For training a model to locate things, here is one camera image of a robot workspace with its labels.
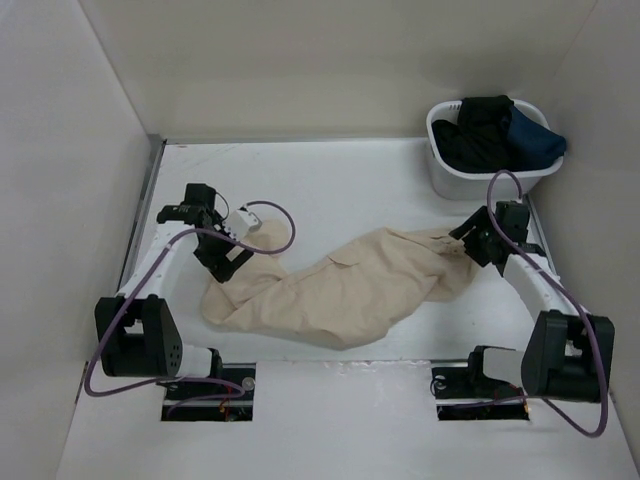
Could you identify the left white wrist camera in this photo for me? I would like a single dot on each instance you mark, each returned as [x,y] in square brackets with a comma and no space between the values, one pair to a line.
[240,223]

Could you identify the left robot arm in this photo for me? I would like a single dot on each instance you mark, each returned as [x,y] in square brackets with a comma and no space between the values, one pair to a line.
[137,332]

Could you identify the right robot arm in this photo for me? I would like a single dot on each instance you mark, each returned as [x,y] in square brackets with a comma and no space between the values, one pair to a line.
[558,362]

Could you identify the beige trousers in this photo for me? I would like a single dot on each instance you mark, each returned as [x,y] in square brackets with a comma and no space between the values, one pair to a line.
[351,297]

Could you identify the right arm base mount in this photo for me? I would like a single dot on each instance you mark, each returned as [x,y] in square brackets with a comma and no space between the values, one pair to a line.
[463,395]

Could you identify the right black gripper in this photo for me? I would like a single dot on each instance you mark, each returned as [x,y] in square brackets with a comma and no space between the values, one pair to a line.
[470,239]

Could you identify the navy blue trousers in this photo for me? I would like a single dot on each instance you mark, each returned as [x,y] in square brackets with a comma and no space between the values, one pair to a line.
[534,146]

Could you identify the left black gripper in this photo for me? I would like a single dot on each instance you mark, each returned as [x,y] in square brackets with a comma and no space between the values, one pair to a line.
[221,267]

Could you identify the black trousers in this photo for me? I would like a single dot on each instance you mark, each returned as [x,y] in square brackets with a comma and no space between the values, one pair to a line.
[476,142]

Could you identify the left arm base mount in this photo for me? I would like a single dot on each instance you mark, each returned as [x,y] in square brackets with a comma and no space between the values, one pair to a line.
[206,402]

